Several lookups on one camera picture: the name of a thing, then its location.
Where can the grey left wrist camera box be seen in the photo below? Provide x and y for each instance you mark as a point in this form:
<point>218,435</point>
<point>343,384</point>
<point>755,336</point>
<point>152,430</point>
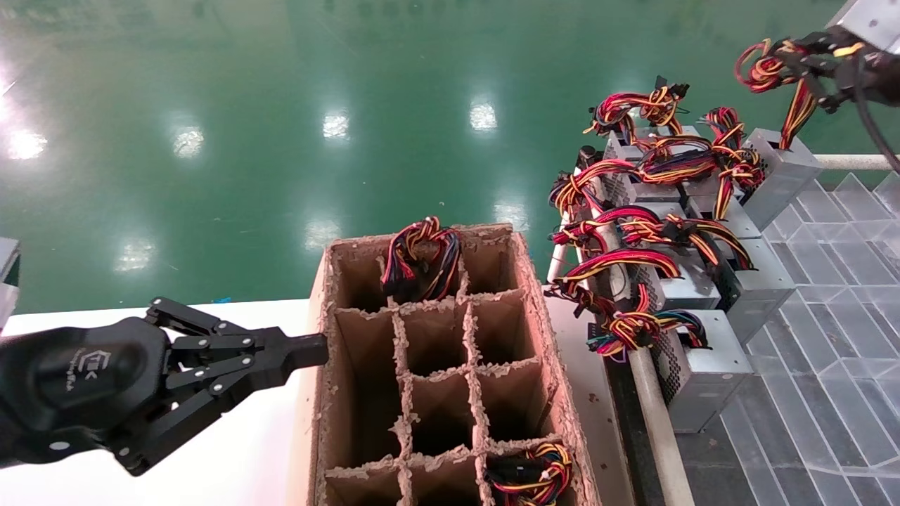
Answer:
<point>7,281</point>

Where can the transparent plastic divider tray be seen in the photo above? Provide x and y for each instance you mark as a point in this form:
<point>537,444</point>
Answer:
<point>830,393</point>

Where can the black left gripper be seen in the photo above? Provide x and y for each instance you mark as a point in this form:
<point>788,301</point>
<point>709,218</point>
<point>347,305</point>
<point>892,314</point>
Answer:
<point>77,383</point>

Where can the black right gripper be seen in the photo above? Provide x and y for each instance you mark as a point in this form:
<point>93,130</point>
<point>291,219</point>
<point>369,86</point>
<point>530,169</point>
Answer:
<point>882,77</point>

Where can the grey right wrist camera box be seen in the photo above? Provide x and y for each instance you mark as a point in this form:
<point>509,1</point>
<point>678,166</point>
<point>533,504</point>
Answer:
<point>875,17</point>

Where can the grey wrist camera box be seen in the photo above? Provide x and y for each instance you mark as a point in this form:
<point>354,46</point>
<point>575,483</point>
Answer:
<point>7,281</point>
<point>875,17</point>

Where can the short white rack pipe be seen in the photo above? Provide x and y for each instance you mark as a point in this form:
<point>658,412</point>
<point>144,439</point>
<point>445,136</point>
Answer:
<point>560,263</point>

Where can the cardboard box with dividers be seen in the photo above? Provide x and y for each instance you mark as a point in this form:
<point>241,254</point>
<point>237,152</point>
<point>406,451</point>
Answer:
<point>506,330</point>

